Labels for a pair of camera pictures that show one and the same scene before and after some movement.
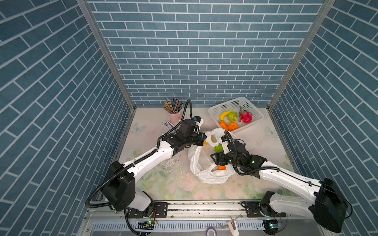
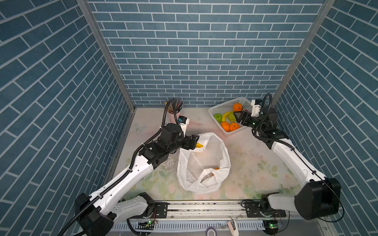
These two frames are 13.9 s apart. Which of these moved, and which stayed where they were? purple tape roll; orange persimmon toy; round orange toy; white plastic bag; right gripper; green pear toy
Moved: right gripper; white plastic bag
Stayed: orange persimmon toy; green pear toy; round orange toy; purple tape roll
